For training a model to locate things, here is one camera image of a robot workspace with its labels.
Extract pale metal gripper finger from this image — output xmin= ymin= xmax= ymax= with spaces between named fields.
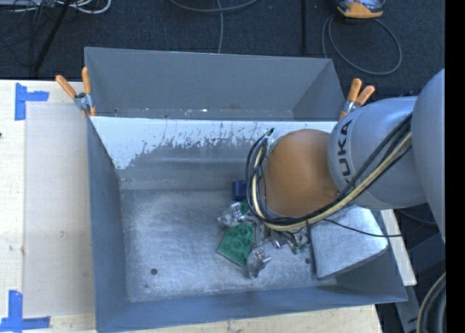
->
xmin=217 ymin=202 xmax=256 ymax=230
xmin=246 ymin=246 xmax=273 ymax=280

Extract dark blue cup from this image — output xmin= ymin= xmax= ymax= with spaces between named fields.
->
xmin=231 ymin=179 xmax=249 ymax=202

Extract dark green flat block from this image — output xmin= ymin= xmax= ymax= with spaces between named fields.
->
xmin=217 ymin=221 xmax=256 ymax=268

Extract grey metal bin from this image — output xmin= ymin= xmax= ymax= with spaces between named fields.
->
xmin=83 ymin=47 xmax=409 ymax=333

